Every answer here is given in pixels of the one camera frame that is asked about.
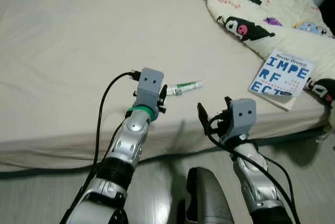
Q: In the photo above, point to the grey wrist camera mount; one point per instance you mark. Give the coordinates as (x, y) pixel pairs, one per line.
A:
(242, 116)
(149, 85)

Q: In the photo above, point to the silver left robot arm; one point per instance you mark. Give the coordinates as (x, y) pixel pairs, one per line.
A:
(128, 135)

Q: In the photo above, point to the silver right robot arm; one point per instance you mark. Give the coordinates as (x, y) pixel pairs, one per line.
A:
(256, 182)

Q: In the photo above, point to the white book with blue letters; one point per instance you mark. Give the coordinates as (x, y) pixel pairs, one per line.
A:
(282, 75)

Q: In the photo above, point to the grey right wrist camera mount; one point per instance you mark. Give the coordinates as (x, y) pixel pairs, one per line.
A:
(242, 116)

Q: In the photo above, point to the cream cartoon print quilt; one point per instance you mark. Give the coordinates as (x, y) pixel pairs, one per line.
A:
(282, 30)

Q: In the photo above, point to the grey right robot leg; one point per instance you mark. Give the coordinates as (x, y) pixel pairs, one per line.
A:
(209, 198)

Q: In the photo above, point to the black cabinet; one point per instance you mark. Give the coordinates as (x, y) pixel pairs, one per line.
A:
(328, 9)

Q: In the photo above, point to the green and white tube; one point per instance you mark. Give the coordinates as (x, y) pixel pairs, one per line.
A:
(186, 87)

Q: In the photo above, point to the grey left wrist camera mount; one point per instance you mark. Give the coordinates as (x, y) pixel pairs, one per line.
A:
(149, 85)

